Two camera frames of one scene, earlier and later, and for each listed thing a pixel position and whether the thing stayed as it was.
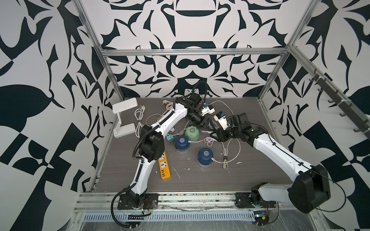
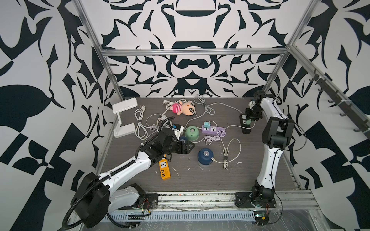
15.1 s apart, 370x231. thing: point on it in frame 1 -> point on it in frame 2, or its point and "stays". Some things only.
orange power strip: [164, 167] stays
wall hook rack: [345, 106] stays
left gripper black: [205, 124] -> [186, 150]
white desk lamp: [120, 131] stays
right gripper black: [220, 132] -> [249, 116]
